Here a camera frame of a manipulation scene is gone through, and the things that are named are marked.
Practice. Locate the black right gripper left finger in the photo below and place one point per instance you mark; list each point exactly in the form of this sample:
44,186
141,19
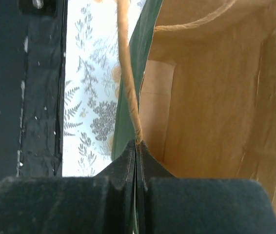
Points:
102,204

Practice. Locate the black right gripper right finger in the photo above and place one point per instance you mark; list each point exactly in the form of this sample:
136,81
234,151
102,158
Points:
171,205

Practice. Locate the green paper bag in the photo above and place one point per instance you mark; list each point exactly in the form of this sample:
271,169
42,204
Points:
199,79

